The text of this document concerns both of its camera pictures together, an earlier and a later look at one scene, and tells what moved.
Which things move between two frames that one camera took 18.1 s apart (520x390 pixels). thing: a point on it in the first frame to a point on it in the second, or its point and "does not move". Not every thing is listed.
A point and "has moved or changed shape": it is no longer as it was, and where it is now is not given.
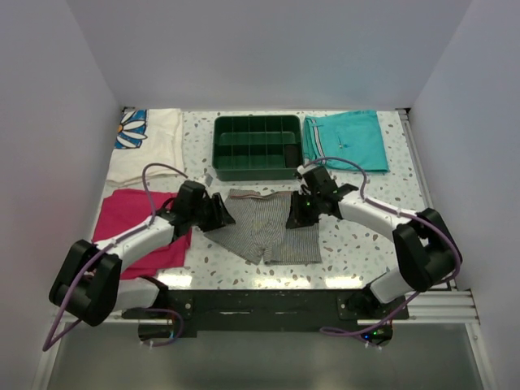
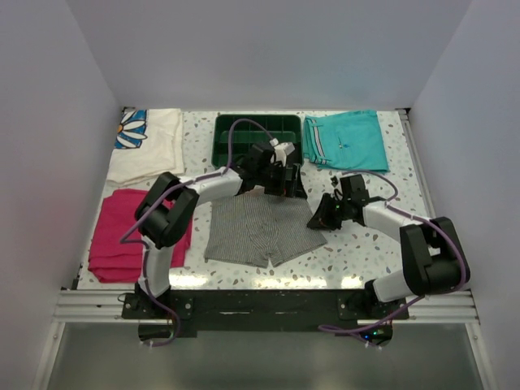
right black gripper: [296, 218] to [321, 219]
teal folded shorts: [354, 135] does not move
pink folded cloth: [125, 209] does not move
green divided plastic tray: [251, 148] does not move
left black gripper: [219, 216] to [280, 188]
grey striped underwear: [260, 230] has moved or changed shape
